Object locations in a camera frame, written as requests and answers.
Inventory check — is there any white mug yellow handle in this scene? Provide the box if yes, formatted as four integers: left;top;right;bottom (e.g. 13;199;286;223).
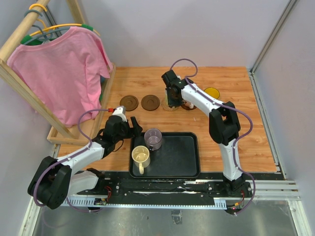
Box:
164;89;172;108

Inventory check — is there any purple cup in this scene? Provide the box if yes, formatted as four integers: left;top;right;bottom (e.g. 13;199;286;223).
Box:
144;128;162;151

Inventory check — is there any brown wooden coaster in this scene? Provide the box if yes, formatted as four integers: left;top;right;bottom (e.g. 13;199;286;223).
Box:
141;95;160;111
181;103;196;111
120;95;139;112

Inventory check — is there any woven rattan coaster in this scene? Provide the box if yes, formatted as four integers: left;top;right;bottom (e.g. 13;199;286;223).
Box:
161;98;179;112

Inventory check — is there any cream yellow mug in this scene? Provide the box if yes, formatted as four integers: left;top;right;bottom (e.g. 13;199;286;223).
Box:
131;146;151;175

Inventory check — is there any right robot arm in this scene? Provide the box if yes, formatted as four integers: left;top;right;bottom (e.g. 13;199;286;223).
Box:
162;70;242;197

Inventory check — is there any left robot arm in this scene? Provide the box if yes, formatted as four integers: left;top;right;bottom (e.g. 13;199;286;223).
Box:
28;115;143;209

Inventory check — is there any wooden clothes rack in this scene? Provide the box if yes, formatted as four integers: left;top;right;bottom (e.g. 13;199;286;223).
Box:
0;0;104;146

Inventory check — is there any black serving tray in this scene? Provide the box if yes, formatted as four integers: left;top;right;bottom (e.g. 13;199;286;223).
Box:
129;132;201;178

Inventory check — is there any pink t-shirt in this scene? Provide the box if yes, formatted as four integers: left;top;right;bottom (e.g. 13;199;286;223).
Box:
7;27;113;127

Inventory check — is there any yellow clothes hanger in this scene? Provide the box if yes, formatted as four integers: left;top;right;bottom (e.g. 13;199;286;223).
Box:
42;0;87;33

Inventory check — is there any grey clothes hanger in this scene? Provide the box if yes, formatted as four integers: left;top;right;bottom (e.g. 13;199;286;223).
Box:
20;24;70;45

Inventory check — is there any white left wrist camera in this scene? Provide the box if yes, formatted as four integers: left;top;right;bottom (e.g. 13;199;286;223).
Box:
108;106;127;122

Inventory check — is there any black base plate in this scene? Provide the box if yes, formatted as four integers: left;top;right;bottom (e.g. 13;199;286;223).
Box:
79;172;253;207

